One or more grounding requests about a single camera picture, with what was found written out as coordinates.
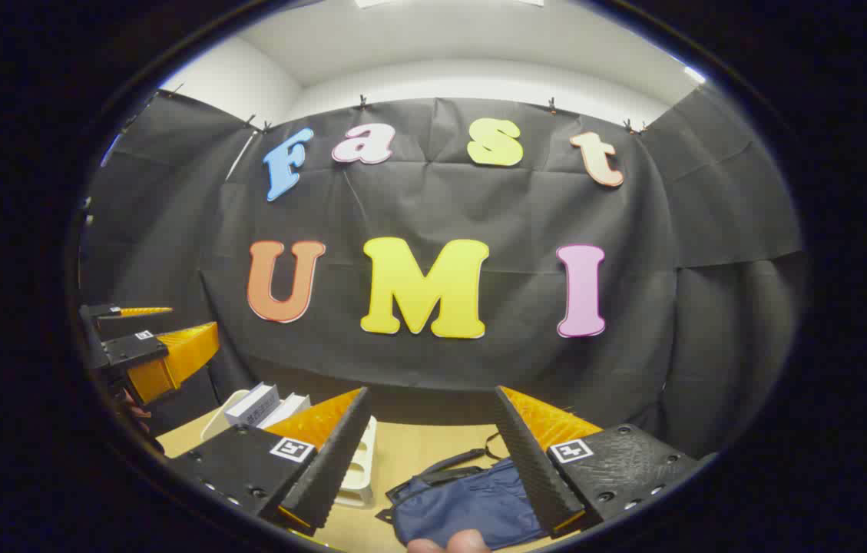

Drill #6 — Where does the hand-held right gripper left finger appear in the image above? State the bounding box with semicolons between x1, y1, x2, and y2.
168;386;374;537

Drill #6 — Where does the pale blue cover book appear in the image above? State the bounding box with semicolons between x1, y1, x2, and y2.
224;382;281;428

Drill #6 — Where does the white plastic bookshelf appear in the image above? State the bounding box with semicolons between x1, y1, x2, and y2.
199;382;379;509

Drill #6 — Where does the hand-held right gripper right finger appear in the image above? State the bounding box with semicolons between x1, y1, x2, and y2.
492;385;700;540

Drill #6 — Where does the blue schoolbag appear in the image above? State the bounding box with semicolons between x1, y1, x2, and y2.
376;432;557;552

